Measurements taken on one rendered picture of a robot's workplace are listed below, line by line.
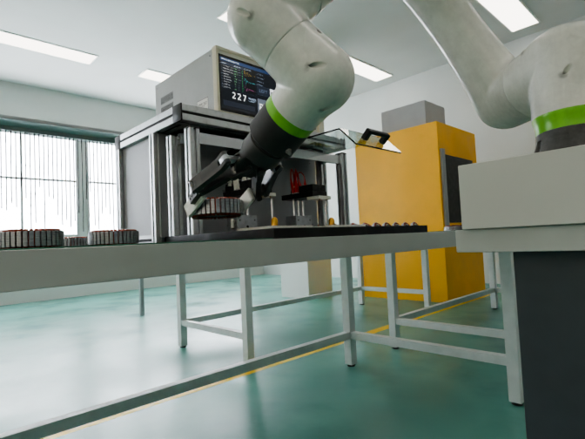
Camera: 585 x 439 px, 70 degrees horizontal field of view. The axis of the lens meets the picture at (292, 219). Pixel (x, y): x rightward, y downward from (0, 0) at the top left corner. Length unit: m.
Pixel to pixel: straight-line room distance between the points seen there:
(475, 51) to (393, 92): 6.52
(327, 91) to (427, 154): 4.23
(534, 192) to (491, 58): 0.37
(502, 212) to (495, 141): 5.83
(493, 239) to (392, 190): 4.29
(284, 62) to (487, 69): 0.49
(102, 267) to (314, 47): 0.43
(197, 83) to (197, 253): 0.78
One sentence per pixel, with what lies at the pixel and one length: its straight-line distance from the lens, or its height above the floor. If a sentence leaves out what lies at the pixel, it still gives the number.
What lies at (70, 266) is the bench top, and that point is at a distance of 0.62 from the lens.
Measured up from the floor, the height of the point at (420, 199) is 1.13.
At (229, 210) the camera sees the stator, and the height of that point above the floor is 0.81.
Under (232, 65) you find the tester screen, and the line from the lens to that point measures 1.34.
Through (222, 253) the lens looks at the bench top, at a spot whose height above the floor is 0.73.
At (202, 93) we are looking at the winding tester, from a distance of 1.35.
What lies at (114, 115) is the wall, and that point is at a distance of 8.13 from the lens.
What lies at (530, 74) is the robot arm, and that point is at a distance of 0.92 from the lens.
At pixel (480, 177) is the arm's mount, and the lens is 0.76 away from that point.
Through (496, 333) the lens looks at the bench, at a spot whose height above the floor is 0.18.
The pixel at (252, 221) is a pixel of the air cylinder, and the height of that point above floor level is 0.80.
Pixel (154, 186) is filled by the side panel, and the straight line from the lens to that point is 1.26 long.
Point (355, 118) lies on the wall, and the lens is 7.86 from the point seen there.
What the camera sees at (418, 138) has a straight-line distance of 4.93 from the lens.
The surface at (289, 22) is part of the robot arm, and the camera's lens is 0.67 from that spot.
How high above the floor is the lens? 0.74
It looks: 3 degrees up
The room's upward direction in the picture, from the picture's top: 3 degrees counter-clockwise
